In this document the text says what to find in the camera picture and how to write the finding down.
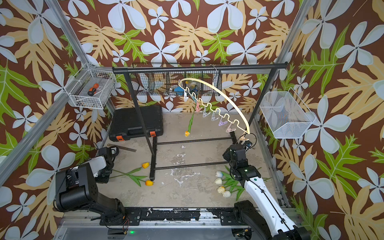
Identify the black wire wall basket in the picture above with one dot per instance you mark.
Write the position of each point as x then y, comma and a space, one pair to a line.
163, 80

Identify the orange tulip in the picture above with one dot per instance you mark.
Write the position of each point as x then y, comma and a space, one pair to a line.
139, 180

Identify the black plastic tool case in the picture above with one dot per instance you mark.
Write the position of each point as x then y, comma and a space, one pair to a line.
126, 124

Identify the white wire basket left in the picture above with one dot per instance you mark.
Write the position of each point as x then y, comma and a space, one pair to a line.
83, 80

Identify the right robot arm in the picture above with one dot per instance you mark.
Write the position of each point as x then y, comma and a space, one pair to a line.
269, 222

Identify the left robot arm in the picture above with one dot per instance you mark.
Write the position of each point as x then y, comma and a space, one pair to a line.
77, 189

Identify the metal ruler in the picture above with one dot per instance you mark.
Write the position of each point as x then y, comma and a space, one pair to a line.
122, 148

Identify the clear plastic jar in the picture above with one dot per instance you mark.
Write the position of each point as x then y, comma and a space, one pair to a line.
194, 87

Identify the white mesh basket right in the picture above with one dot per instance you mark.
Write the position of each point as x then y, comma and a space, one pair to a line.
286, 114

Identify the red black screwdriver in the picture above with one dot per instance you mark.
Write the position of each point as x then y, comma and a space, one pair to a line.
93, 90

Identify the blue object in basket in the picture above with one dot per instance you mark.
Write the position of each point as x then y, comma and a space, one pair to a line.
179, 91

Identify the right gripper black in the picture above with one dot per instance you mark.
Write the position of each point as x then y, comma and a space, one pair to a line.
228, 153

